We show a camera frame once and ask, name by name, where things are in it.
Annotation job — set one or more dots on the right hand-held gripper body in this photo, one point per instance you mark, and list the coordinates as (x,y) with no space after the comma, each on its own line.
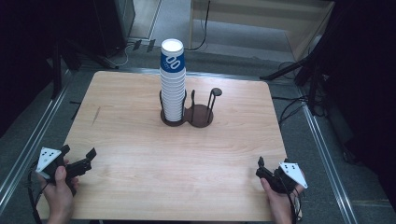
(294,174)

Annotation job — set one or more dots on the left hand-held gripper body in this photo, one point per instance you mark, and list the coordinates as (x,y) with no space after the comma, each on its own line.
(46,157)

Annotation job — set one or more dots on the dark brown wooden cup holder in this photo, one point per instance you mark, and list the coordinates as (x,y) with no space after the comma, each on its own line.
(199,117)

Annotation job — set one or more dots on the stack of white paper cups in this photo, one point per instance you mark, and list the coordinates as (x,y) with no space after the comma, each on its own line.
(172,99)

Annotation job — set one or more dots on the blue paper cup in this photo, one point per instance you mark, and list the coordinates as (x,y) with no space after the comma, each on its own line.
(172,63)

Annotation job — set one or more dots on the person's right hand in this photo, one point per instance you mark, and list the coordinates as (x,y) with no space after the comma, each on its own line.
(280,203)

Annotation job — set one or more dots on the person's left hand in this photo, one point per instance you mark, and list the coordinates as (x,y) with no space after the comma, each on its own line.
(59,196)

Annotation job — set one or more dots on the black metal stand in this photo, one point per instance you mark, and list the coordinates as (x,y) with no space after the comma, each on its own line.
(57,68)

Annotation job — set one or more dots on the black tripod stand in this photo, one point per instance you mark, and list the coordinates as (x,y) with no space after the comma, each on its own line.
(313,77)

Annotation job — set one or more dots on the dark power plugs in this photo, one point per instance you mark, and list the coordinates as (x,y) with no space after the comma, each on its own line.
(144,45)

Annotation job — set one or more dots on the dark cabinet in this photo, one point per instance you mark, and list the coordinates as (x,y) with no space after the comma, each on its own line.
(115,25)

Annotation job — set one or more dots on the metal floor rail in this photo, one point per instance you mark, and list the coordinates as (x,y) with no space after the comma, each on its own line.
(330,168)
(28,146)

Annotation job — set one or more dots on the light wooden frame furniture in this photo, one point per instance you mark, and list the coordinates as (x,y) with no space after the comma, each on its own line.
(264,18)

